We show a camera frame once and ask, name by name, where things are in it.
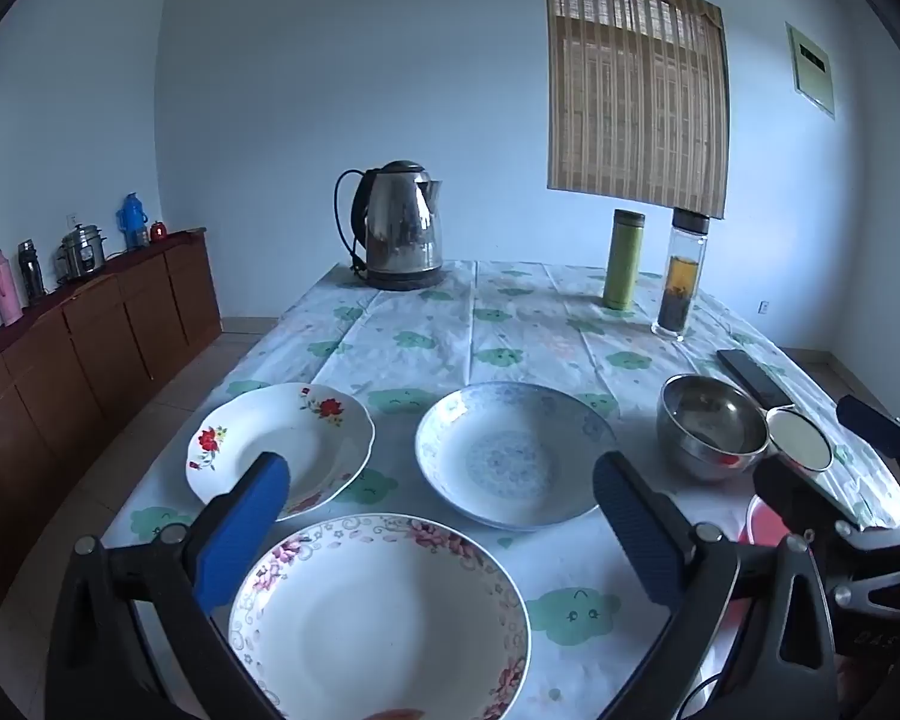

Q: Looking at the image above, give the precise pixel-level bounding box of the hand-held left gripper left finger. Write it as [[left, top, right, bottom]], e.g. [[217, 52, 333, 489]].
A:
[[45, 452, 293, 720]]

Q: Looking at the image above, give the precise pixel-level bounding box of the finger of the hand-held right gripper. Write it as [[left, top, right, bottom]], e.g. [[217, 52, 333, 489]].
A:
[[836, 394, 900, 481], [754, 454, 863, 541]]

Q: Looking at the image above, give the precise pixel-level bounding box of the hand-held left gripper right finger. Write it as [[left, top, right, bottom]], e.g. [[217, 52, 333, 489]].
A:
[[592, 451, 841, 720]]

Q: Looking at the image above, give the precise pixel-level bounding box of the red bowl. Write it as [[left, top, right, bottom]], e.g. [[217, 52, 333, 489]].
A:
[[736, 493, 796, 550]]

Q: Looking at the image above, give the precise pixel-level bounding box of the white enamel bowl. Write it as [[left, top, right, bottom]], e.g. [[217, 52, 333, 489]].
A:
[[765, 405, 835, 473]]

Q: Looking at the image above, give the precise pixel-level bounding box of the white plate with red roses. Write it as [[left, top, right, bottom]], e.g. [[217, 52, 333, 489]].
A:
[[186, 382, 376, 522]]

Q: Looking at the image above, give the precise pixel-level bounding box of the stainless steel bowl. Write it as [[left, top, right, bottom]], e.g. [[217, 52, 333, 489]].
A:
[[656, 373, 771, 482]]

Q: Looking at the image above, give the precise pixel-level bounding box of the black smartphone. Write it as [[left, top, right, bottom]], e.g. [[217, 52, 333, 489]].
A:
[[716, 349, 796, 410]]

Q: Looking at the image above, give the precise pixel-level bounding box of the cloud print tablecloth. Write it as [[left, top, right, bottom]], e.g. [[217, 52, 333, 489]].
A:
[[101, 259, 900, 720]]

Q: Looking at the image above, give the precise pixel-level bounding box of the glass tea bottle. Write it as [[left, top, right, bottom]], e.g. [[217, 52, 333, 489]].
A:
[[651, 206, 712, 342]]

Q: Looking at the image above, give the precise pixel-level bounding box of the brown wooden sideboard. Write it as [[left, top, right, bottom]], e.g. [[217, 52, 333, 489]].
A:
[[0, 227, 224, 650]]

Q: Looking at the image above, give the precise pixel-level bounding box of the green thermos flask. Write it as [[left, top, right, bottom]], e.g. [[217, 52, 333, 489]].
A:
[[602, 208, 646, 311]]

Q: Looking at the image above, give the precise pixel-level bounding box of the black kettle base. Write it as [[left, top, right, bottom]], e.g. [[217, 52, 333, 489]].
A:
[[358, 262, 448, 292]]

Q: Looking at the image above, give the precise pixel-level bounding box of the silver rice cooker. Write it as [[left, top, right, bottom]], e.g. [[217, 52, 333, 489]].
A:
[[58, 223, 110, 282]]

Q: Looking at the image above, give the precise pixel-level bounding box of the blue thermos jug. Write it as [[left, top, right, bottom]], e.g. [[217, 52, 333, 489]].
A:
[[116, 193, 149, 250]]

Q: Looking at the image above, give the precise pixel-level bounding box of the black thermos jug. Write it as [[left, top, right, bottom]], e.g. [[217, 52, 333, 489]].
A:
[[17, 238, 47, 306]]

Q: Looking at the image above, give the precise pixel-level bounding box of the pink thermos jug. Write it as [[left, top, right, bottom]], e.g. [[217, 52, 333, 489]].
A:
[[0, 249, 23, 327]]

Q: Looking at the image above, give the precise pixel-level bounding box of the stainless steel electric kettle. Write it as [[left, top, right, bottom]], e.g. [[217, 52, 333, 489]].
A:
[[335, 160, 447, 275]]

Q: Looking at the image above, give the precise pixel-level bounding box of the bamboo window blind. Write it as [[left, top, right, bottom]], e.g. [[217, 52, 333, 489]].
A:
[[544, 0, 732, 220]]

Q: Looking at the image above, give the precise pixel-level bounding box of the wall panel box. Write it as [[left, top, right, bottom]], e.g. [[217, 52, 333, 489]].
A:
[[785, 21, 836, 121]]

